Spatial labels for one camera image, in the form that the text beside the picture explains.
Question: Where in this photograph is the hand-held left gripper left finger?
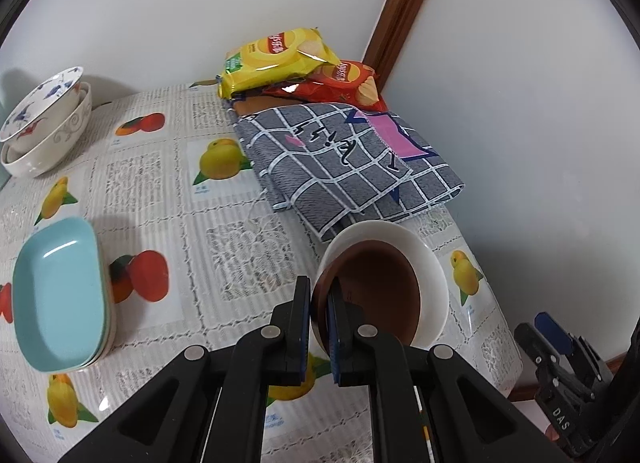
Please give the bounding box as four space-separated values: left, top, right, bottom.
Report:
57 275 312 463

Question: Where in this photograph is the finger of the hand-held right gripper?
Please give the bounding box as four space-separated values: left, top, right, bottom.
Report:
534 312 575 353
515 322 555 380

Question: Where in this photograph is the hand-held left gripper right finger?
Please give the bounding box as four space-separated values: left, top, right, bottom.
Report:
325 277 576 463

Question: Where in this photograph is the small brown bowl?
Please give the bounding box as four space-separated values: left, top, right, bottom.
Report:
312 240 424 346

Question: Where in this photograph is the plain white bowl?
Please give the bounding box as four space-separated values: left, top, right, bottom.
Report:
311 220 450 350

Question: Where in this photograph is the blue plate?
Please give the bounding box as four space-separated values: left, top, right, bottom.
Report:
12 217 111 373

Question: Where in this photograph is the fruit print tablecloth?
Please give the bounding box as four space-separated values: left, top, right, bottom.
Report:
0 80 523 463

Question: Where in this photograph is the grey checkered cloth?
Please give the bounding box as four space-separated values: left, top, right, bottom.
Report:
234 102 467 243

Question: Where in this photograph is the red chips bag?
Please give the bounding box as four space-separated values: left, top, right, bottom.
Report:
260 60 388 113

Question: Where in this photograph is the yellow chips bag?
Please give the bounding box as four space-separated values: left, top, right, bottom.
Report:
216 27 342 99

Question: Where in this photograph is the grey patterned white bowl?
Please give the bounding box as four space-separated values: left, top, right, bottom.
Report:
0 83 94 179

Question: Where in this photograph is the brown wooden door trim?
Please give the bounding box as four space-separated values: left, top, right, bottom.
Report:
362 0 451 76

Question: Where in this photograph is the blue floral white bowl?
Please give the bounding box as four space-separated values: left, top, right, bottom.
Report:
0 66 85 146

